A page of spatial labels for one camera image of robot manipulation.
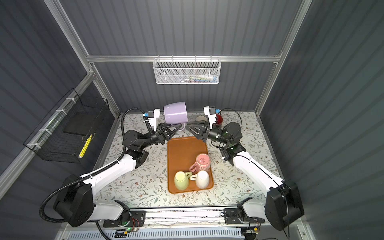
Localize black wire basket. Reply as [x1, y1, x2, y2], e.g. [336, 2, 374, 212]
[24, 91, 110, 164]

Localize orange plastic tray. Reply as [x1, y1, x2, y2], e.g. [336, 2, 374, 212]
[168, 137, 214, 194]

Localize light green mug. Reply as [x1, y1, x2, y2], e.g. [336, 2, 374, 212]
[174, 171, 193, 191]

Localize yellow marker pen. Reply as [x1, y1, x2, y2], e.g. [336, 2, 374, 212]
[78, 135, 93, 159]

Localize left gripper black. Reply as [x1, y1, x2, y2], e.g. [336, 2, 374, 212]
[138, 123, 179, 153]

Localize light blue mug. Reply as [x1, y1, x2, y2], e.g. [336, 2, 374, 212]
[196, 116, 208, 122]

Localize black corrugated cable hose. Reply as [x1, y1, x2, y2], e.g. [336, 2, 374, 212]
[38, 107, 148, 240]

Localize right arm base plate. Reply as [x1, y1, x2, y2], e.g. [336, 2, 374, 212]
[220, 208, 265, 225]

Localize floral table mat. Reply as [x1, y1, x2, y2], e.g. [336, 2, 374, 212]
[94, 110, 280, 208]

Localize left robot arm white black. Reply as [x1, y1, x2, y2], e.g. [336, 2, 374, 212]
[54, 124, 182, 227]

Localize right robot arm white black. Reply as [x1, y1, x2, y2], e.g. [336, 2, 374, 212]
[186, 121, 305, 231]

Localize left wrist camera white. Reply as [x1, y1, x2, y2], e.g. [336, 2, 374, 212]
[143, 109, 161, 132]

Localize white wire mesh basket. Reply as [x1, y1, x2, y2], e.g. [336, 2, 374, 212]
[153, 57, 222, 85]

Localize purple mug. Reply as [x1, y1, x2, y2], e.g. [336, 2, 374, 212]
[164, 102, 188, 132]

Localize white cream mug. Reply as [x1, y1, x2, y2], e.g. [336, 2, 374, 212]
[189, 170, 210, 189]

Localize pens in white basket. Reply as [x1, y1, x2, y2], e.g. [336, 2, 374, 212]
[178, 74, 219, 83]

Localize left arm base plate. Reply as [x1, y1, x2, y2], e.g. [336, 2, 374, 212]
[103, 211, 147, 228]

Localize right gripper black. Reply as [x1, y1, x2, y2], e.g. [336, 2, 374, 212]
[186, 121, 230, 147]

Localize pink ghost mug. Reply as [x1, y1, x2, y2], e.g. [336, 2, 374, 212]
[189, 154, 211, 173]

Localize black skull pattern mug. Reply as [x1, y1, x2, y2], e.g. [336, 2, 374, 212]
[215, 114, 223, 128]

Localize white perforated cable duct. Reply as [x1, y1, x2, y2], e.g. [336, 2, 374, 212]
[68, 227, 250, 240]

